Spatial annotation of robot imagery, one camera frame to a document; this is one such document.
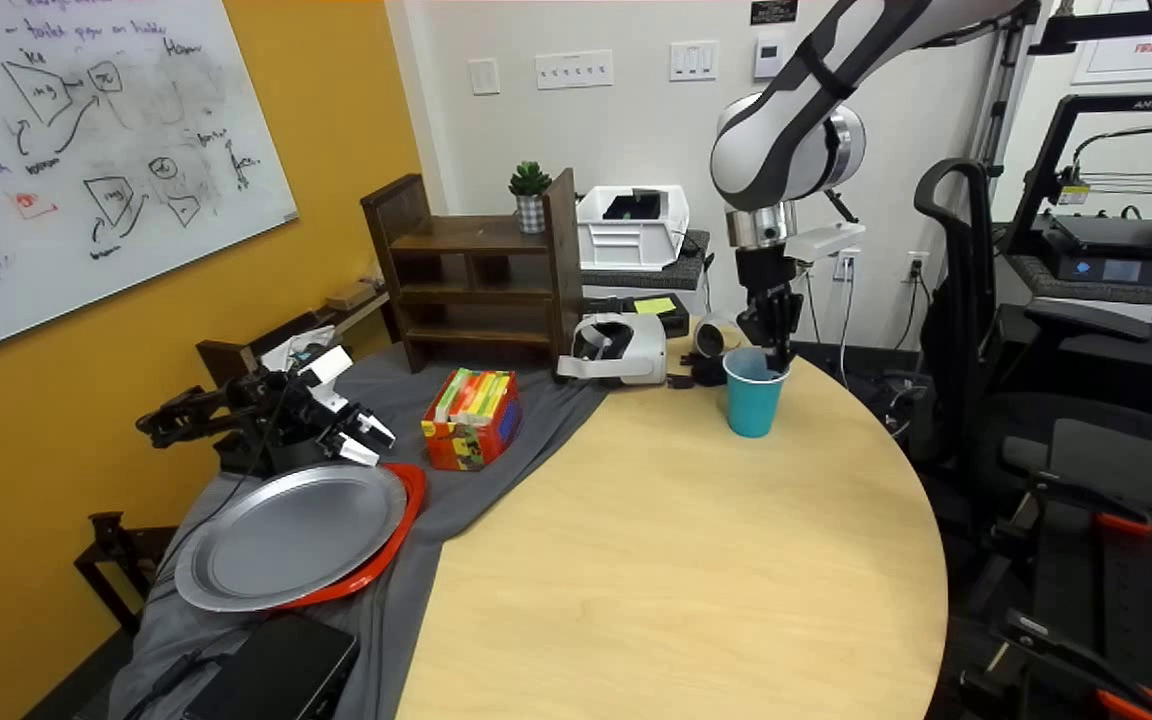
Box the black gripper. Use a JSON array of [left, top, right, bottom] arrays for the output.
[[735, 247, 806, 377]]

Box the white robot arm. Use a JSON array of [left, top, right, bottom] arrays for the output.
[[708, 0, 1025, 371]]

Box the light blue plastic cup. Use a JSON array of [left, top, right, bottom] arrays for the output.
[[724, 349, 784, 442]]

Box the white VR headset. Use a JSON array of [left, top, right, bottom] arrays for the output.
[[555, 312, 669, 385]]

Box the white printer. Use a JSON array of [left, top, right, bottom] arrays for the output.
[[575, 185, 690, 273]]

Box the small green potted plant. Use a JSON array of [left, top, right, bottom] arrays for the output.
[[510, 162, 552, 236]]

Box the red box of cards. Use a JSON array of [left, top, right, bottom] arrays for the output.
[[420, 368, 522, 473]]

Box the brown wooden shelf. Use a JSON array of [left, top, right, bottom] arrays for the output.
[[359, 172, 582, 368]]

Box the black 3D printer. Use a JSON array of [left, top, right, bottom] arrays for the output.
[[1006, 0, 1152, 332]]

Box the red plate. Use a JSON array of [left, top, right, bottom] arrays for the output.
[[288, 462, 429, 613]]

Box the black and white toy robot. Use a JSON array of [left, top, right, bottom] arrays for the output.
[[137, 343, 397, 477]]

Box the grey metal plate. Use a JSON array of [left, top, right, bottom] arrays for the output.
[[174, 465, 408, 613]]

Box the small black box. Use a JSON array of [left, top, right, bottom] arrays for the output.
[[183, 618, 359, 720]]

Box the whiteboard with writing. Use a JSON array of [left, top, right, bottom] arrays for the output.
[[0, 0, 297, 343]]

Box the black clamp orange handle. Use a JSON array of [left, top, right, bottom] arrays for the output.
[[1001, 613, 1152, 720]]

